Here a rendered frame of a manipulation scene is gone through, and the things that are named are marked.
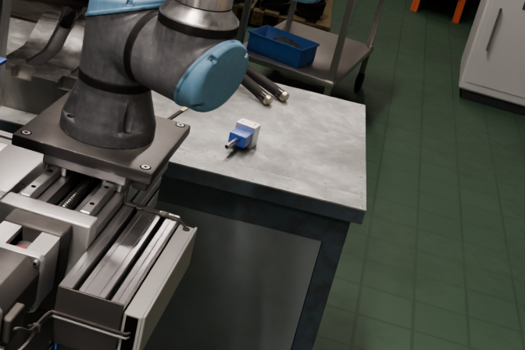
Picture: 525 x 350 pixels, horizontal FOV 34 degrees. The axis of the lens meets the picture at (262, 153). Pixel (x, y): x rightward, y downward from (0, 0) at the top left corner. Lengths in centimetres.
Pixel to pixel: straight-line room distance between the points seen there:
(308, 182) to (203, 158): 24
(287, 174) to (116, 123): 71
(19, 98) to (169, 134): 66
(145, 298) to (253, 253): 88
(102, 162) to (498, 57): 452
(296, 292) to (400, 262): 144
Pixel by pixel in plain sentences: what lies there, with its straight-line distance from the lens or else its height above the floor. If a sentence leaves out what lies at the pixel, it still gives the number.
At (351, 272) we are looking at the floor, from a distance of 328.
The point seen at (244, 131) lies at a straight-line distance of 202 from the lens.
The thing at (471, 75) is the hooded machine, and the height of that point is 17.
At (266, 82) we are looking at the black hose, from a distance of 241.
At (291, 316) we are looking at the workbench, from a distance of 210.
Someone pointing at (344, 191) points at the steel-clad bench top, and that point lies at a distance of 195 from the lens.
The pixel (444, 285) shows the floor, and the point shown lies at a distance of 341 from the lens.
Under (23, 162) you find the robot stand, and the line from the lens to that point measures 146.
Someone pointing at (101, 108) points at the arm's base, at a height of 110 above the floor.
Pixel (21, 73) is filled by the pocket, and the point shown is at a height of 87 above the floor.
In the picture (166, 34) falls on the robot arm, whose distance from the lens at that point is 121.
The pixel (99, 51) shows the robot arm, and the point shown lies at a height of 118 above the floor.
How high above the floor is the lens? 160
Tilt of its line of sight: 23 degrees down
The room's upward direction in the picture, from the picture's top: 14 degrees clockwise
